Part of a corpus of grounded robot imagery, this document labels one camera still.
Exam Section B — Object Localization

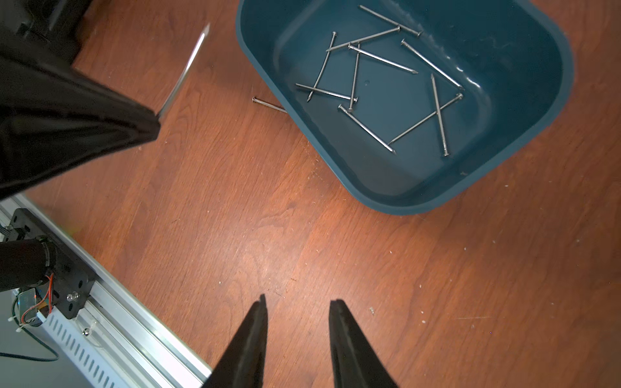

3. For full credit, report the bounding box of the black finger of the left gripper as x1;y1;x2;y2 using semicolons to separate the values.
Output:
1;28;161;198

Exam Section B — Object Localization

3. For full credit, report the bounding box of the left controller board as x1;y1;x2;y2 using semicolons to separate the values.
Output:
9;286;53;332

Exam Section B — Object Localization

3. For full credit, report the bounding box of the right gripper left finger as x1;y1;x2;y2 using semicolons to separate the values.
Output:
203;294;268;387

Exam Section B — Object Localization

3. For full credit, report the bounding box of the steel nail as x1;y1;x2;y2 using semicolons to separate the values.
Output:
337;104;396;155
389;93;463;145
348;50;360;113
358;4;423;37
157;24;210;124
348;45;419;74
295;83;359;103
430;74;450;157
326;26;401;53
400;39;464;90
252;96;288;114
306;31;337;103

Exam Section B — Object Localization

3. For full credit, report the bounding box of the aluminium front rail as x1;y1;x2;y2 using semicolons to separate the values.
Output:
1;195;211;387

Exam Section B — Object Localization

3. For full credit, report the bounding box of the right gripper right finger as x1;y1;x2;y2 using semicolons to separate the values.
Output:
328;299;397;387

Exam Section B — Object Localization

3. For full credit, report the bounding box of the teal plastic storage box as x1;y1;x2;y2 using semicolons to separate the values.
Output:
236;1;574;215

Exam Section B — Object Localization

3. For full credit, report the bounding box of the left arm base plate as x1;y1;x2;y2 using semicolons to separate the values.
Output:
1;208;96;319

